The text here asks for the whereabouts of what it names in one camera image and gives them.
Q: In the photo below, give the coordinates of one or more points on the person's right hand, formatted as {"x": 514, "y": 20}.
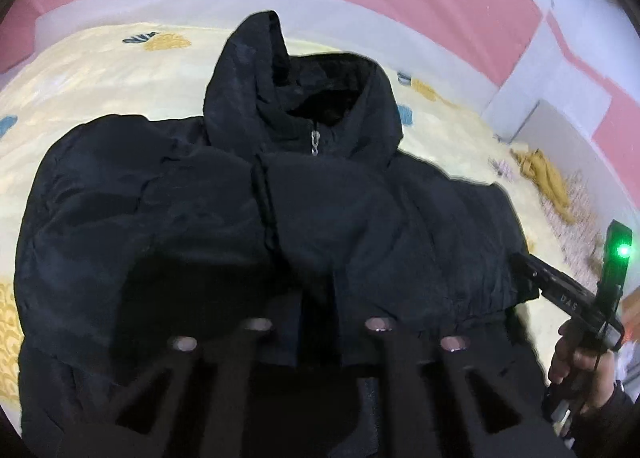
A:
{"x": 580, "y": 368}

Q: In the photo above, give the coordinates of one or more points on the crumpled yellow cloth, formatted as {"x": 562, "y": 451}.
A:
{"x": 545, "y": 175}

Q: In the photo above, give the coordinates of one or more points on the yellow pineapple print bed sheet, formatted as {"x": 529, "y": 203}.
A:
{"x": 100, "y": 82}

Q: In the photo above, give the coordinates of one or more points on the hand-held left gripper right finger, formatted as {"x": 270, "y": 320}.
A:
{"x": 405, "y": 378}

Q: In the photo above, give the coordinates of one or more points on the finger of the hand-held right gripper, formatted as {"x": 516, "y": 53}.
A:
{"x": 555, "y": 285}

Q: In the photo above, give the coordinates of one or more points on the person's right forearm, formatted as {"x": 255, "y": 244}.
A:
{"x": 615, "y": 425}

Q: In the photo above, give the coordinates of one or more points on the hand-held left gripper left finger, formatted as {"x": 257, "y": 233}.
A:
{"x": 227, "y": 378}

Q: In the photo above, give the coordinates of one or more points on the black hooded puffer jacket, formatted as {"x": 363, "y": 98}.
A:
{"x": 210, "y": 218}

